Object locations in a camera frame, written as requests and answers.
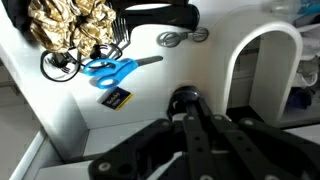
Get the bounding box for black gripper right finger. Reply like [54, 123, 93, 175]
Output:
[233, 119, 320, 180]

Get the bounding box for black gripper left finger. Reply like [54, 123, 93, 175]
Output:
[88, 119, 186, 180]

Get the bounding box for small black round object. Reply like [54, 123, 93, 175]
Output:
[167, 86, 206, 120]

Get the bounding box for white open drawer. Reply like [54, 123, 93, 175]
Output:
[0, 0, 320, 180]

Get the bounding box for blue yellow label card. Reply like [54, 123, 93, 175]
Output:
[98, 87, 133, 111]

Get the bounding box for white drain cutout guard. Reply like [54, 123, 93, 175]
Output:
[208, 6, 303, 125]

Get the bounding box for black hair brush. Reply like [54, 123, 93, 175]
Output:
[105, 0, 200, 43]

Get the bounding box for blue handled scissors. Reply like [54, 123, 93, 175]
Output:
[83, 56, 163, 89]

